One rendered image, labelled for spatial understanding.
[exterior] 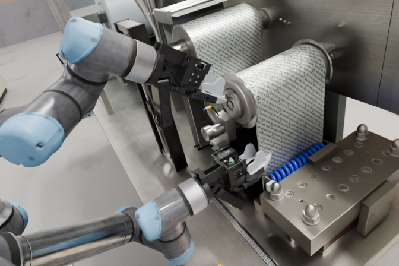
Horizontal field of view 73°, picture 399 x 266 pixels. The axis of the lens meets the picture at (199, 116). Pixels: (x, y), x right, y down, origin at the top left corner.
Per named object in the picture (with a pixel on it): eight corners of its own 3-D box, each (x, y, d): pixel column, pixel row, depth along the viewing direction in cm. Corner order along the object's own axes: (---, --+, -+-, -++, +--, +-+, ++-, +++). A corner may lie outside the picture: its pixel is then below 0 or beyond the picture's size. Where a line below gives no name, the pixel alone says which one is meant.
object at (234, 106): (230, 120, 70) (217, 94, 69) (236, 117, 70) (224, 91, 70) (244, 116, 63) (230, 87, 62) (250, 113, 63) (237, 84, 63)
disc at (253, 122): (225, 117, 76) (214, 68, 69) (227, 117, 76) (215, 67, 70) (260, 137, 64) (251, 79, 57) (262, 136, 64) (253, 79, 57)
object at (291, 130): (262, 178, 74) (255, 123, 64) (320, 139, 82) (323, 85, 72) (263, 179, 74) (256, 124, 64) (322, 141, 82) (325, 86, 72)
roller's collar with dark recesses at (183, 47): (165, 64, 84) (160, 44, 81) (182, 57, 86) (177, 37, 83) (174, 69, 79) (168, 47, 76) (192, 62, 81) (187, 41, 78)
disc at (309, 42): (290, 84, 85) (285, 37, 78) (291, 84, 85) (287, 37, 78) (332, 95, 72) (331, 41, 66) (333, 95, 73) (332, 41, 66)
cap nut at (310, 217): (298, 217, 61) (298, 204, 59) (309, 209, 63) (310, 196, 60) (312, 228, 58) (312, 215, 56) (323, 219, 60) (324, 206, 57)
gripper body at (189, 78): (215, 65, 56) (165, 44, 49) (199, 103, 58) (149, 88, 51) (197, 58, 62) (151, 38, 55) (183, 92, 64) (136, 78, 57)
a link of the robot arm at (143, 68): (127, 82, 48) (115, 71, 55) (149, 89, 51) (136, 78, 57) (141, 42, 47) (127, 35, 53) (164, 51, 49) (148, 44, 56)
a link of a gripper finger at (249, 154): (268, 138, 69) (239, 155, 66) (269, 155, 72) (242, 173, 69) (259, 133, 71) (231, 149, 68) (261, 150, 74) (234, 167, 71)
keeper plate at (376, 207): (356, 231, 68) (361, 202, 63) (380, 209, 72) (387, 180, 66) (366, 238, 66) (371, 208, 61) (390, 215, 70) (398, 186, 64)
